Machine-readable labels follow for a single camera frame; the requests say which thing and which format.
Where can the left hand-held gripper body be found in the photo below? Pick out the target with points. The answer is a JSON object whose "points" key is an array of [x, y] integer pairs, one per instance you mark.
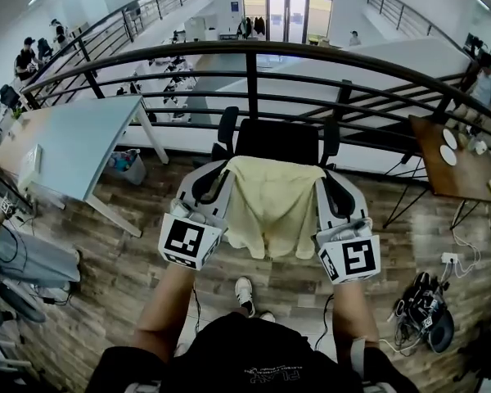
{"points": [[184, 240]]}

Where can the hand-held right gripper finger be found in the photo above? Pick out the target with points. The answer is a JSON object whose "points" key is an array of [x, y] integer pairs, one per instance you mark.
{"points": [[322, 203], [354, 197]]}

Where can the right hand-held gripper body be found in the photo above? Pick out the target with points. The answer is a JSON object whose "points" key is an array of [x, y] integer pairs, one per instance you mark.
{"points": [[358, 258]]}

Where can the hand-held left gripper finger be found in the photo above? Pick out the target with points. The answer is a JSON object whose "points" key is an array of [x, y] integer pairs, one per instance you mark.
{"points": [[190, 180], [223, 197]]}

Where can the pale yellow clothing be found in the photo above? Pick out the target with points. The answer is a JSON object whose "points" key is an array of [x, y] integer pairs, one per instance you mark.
{"points": [[270, 207]]}

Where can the black office chair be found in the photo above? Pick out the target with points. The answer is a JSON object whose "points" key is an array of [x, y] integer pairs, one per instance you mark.
{"points": [[276, 139]]}

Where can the person's left forearm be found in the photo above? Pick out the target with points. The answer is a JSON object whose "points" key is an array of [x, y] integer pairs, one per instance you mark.
{"points": [[168, 309]]}

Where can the person's right forearm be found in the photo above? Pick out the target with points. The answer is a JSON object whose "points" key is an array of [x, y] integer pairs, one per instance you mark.
{"points": [[354, 313]]}

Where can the black desk chair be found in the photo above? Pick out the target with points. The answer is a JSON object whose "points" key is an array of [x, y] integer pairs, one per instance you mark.
{"points": [[9, 96]]}

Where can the grey bin with items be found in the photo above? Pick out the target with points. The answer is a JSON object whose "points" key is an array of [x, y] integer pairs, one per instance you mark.
{"points": [[129, 167]]}

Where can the person's white shoe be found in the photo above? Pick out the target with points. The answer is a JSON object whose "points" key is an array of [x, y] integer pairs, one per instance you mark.
{"points": [[244, 292], [267, 317]]}

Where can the pile of black equipment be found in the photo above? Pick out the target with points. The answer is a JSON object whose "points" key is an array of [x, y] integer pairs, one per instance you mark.
{"points": [[427, 313]]}

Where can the white power strip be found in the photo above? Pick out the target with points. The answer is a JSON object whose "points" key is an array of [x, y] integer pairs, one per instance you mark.
{"points": [[450, 258]]}

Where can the wooden table with black legs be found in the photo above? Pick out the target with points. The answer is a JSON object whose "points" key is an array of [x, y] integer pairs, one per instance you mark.
{"points": [[454, 174]]}

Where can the white plate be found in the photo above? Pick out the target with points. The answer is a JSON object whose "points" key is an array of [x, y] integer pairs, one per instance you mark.
{"points": [[449, 137], [448, 154]]}

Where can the light blue table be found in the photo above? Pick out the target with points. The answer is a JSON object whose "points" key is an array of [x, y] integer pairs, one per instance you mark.
{"points": [[82, 137]]}

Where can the black metal railing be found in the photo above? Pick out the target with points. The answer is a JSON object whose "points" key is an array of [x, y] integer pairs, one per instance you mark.
{"points": [[251, 80]]}

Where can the person's black shirt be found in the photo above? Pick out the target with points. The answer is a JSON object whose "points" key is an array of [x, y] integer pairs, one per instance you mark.
{"points": [[245, 358]]}

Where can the white box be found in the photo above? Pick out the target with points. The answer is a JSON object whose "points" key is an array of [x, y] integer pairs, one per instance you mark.
{"points": [[30, 164]]}

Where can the clothes rack with dark garments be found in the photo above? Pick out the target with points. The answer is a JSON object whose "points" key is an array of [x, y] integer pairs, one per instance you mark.
{"points": [[253, 27]]}

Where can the black balcony railing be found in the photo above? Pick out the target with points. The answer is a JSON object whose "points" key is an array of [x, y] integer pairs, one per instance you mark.
{"points": [[409, 12], [118, 23]]}

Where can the glass double door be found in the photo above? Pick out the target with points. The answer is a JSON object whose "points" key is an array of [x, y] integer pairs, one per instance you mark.
{"points": [[287, 19]]}

